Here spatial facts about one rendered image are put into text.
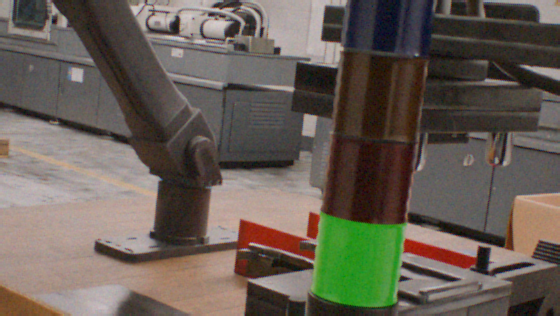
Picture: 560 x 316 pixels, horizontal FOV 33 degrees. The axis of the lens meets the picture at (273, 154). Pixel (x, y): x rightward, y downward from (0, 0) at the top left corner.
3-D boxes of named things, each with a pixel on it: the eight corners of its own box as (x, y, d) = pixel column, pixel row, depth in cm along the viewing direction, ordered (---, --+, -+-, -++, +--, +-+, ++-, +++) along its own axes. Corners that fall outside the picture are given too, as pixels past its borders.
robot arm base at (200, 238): (266, 182, 114) (225, 171, 118) (137, 189, 99) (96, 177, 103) (258, 246, 115) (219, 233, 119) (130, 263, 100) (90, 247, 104)
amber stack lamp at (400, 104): (365, 127, 43) (374, 53, 42) (436, 140, 40) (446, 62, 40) (311, 127, 40) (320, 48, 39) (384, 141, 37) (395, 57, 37)
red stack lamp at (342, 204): (355, 203, 43) (364, 130, 43) (425, 220, 41) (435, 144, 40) (301, 208, 40) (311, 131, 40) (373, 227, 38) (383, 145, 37)
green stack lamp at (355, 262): (346, 277, 44) (355, 206, 43) (414, 299, 41) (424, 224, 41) (292, 287, 41) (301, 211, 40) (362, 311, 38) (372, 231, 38)
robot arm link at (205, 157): (195, 137, 102) (231, 137, 106) (142, 125, 107) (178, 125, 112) (189, 194, 103) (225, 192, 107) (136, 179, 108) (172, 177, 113)
